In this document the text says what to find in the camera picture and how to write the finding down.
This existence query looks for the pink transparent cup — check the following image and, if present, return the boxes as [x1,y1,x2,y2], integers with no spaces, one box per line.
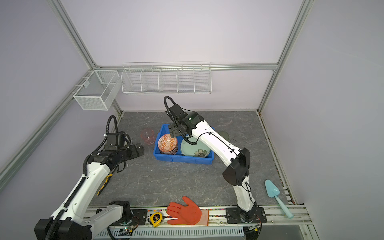
[141,128,156,145]

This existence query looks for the mint green flower plate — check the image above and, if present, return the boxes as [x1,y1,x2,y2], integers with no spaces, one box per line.
[181,137,211,158]

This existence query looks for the purple striped bowl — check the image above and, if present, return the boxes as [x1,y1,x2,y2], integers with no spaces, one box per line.
[160,148,178,155]

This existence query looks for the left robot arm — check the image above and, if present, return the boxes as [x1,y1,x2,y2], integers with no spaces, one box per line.
[34,115,144,240]

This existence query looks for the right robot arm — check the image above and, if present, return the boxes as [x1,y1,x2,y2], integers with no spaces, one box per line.
[164,96,267,224]

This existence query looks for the blue plastic bin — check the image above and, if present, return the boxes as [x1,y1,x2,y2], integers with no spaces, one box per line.
[153,124,215,165]

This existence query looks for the green transparent cup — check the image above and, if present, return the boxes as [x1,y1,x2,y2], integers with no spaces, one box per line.
[218,131,230,141]

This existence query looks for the white mesh basket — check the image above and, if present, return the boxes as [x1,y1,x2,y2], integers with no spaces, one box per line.
[74,70,121,111]

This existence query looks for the yellow tape measure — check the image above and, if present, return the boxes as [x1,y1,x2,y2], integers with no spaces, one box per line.
[148,211,163,228]

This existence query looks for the red rubber glove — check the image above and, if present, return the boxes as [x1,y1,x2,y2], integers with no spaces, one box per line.
[166,196,209,226]

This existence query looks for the light blue spatula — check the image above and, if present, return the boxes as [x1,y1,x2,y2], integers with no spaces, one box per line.
[265,180,294,219]

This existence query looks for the yellow handled pliers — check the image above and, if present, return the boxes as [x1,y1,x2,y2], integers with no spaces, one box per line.
[97,173,114,196]

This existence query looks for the white wire wall rack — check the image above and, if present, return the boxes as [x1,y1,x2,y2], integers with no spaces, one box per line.
[121,62,212,95]

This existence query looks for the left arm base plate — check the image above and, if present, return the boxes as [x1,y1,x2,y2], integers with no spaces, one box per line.
[119,209,148,226]

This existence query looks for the aluminium frame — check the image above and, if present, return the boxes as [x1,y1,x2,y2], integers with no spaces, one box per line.
[1,1,303,240]

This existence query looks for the white vented rail cover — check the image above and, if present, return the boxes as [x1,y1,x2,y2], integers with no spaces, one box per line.
[111,226,245,240]

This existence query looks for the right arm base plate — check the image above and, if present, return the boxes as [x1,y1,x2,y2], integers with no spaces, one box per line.
[225,206,267,224]

